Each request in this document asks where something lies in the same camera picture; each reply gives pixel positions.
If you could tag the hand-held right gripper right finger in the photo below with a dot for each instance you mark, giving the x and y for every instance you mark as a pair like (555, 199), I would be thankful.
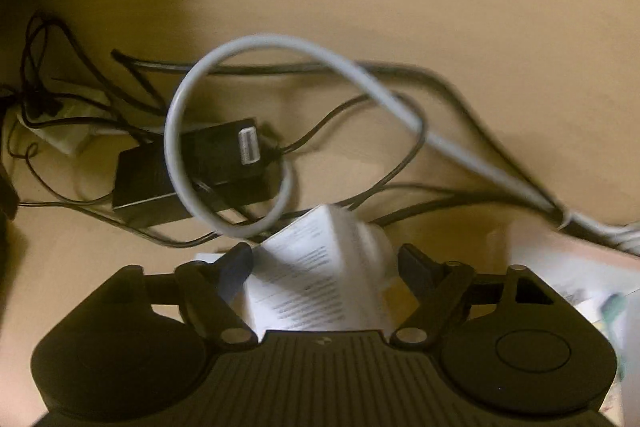
(414, 268)

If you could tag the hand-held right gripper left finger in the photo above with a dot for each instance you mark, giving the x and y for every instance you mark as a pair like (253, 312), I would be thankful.
(235, 269)

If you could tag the white leaflet packet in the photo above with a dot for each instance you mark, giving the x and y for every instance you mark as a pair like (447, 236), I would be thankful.
(310, 277)

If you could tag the pink cardboard box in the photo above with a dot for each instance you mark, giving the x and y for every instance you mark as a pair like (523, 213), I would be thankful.
(535, 257)

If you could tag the white USB plug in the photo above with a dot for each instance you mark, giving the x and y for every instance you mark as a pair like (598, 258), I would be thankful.
(249, 146)

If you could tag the black power adapter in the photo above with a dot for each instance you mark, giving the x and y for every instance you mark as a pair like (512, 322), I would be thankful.
(145, 179)

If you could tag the white power strip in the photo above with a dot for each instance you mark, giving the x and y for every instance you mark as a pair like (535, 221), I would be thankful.
(62, 132)

